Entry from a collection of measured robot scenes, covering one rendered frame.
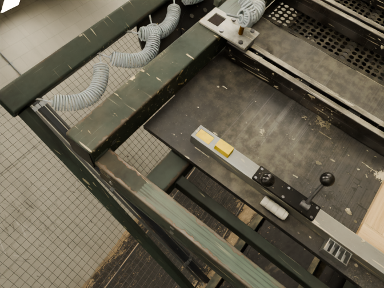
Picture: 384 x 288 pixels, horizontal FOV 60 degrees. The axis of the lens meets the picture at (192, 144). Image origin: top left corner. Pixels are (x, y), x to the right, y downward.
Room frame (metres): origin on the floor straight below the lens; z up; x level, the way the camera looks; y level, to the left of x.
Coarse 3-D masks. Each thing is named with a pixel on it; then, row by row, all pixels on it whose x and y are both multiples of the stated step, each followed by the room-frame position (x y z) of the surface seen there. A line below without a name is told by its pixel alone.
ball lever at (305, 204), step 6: (324, 174) 0.74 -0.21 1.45; (330, 174) 0.74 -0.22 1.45; (324, 180) 0.73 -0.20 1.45; (330, 180) 0.73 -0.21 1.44; (318, 186) 0.76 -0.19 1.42; (318, 192) 0.76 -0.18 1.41; (312, 198) 0.77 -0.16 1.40; (300, 204) 0.79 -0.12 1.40; (306, 204) 0.78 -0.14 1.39; (306, 210) 0.78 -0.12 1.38
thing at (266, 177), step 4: (264, 176) 0.75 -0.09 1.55; (268, 176) 0.75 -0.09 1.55; (272, 176) 0.75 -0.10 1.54; (260, 180) 0.76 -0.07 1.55; (264, 180) 0.75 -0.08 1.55; (268, 180) 0.74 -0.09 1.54; (272, 180) 0.74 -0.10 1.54; (264, 184) 0.75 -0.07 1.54; (268, 184) 0.74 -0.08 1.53; (272, 184) 0.74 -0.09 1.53
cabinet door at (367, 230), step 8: (376, 200) 0.81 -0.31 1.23; (376, 208) 0.79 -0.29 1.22; (368, 216) 0.78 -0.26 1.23; (376, 216) 0.78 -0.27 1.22; (368, 224) 0.77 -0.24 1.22; (376, 224) 0.76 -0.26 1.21; (360, 232) 0.76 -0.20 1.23; (368, 232) 0.75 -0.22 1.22; (376, 232) 0.75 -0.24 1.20; (368, 240) 0.74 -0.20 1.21; (376, 240) 0.74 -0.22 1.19
